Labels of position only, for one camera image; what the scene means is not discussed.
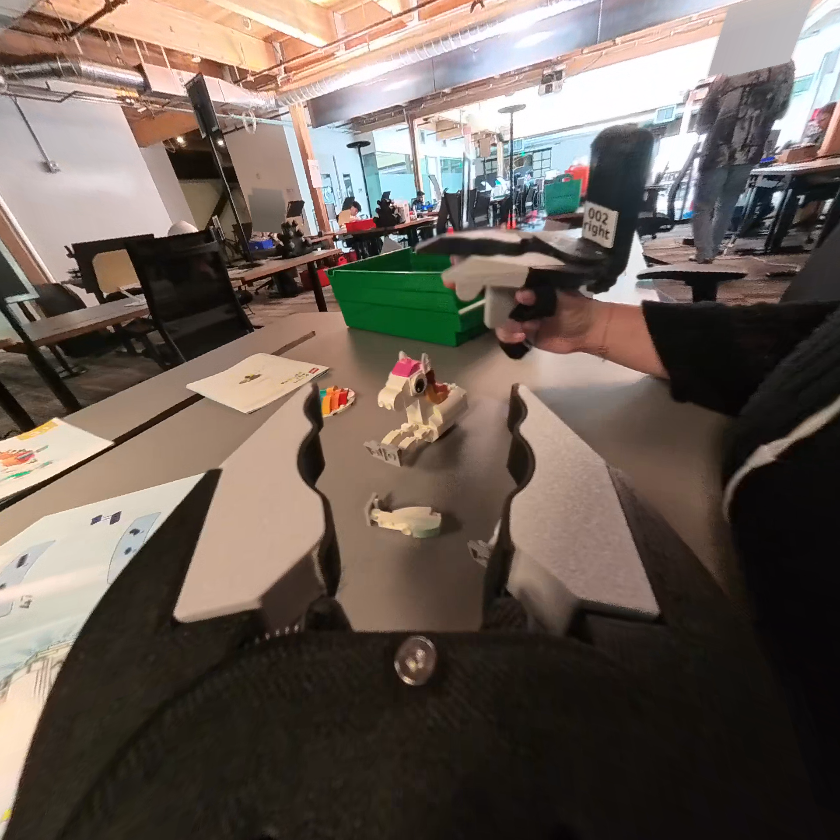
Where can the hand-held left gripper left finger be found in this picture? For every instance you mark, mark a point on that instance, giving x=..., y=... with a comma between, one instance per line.
x=256, y=525

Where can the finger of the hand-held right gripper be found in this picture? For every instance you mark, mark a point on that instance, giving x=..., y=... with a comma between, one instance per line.
x=479, y=241
x=485, y=272

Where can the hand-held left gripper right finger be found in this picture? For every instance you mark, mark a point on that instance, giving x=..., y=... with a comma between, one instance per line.
x=571, y=531

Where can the white toy brick unicorn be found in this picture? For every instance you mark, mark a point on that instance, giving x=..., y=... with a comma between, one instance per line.
x=426, y=410

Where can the white toy brick leg piece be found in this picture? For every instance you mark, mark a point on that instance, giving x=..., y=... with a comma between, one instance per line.
x=407, y=518

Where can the person's right forearm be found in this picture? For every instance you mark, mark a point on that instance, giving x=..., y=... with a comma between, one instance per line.
x=741, y=354

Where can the person's right hand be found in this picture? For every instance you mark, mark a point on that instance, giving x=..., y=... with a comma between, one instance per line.
x=590, y=328

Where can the green basket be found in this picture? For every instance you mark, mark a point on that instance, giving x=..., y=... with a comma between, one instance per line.
x=562, y=195

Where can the green plastic bin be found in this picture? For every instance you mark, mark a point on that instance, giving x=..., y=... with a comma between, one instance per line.
x=400, y=295

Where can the small grey toy brick piece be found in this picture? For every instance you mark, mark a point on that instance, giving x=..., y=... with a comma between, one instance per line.
x=482, y=548

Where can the black spiky toy model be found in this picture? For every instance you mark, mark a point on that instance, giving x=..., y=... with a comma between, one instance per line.
x=293, y=239
x=387, y=211

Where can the black floor lamp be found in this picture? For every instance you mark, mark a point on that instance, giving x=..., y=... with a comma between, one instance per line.
x=359, y=170
x=512, y=138

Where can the small white instruction booklet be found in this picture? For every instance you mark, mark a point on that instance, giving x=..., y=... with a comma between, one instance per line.
x=262, y=380

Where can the rainbow toy brick piece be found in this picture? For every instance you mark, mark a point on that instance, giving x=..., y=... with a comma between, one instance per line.
x=336, y=400

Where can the dark desk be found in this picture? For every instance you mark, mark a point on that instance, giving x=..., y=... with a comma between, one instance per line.
x=794, y=174

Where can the wooden table with black legs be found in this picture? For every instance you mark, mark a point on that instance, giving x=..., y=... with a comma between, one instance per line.
x=289, y=262

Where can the large pale blue instruction booklet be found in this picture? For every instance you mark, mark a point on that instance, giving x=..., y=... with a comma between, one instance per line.
x=65, y=590

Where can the instruction booklet with colourful figure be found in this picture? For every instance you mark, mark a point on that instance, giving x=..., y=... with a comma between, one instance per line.
x=46, y=453

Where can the person's black clothed torso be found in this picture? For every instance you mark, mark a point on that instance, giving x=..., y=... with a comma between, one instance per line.
x=794, y=525

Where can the black high-back chair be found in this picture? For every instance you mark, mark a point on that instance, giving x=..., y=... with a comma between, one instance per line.
x=190, y=295

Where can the wooden side table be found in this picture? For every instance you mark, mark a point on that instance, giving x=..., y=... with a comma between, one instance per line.
x=65, y=321

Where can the light stand with black panel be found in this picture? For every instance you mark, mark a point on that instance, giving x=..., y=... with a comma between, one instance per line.
x=210, y=131

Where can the chair with tan backrest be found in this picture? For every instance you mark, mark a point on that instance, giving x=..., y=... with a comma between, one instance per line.
x=108, y=272

